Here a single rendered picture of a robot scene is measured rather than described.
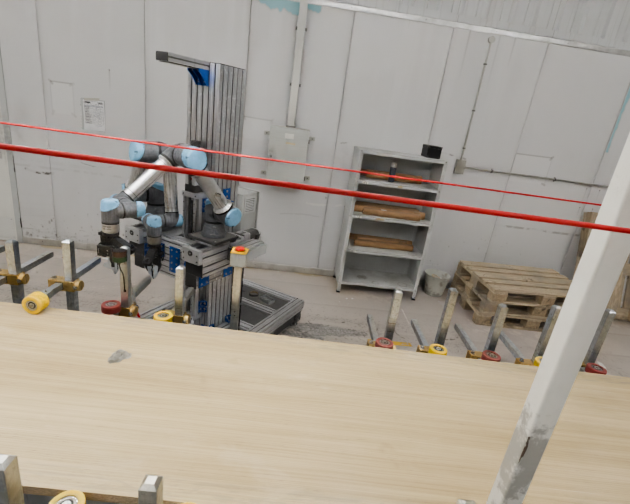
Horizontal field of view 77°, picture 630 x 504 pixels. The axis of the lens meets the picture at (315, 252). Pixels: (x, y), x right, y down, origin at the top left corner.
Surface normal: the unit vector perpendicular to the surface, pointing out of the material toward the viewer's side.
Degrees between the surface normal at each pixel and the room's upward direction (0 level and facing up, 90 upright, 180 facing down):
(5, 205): 90
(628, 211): 90
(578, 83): 90
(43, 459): 0
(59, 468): 0
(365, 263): 90
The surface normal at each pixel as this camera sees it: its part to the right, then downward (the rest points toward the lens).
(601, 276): 0.00, 0.33
